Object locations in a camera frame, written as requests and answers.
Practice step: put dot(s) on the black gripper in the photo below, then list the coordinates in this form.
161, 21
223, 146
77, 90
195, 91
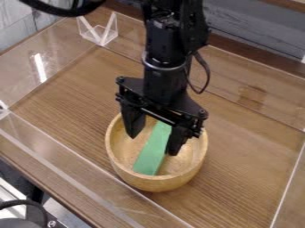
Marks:
159, 95

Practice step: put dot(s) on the green rectangular block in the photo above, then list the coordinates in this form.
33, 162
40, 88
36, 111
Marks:
152, 155

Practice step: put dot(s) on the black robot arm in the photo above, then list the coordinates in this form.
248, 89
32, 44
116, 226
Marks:
177, 33

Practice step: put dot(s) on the brown wooden bowl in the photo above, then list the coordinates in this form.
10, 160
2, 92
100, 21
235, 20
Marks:
177, 170

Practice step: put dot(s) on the clear acrylic enclosure wall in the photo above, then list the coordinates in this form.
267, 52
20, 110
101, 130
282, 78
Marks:
58, 89

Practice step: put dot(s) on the clear acrylic corner bracket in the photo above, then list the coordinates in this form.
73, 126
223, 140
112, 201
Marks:
102, 35

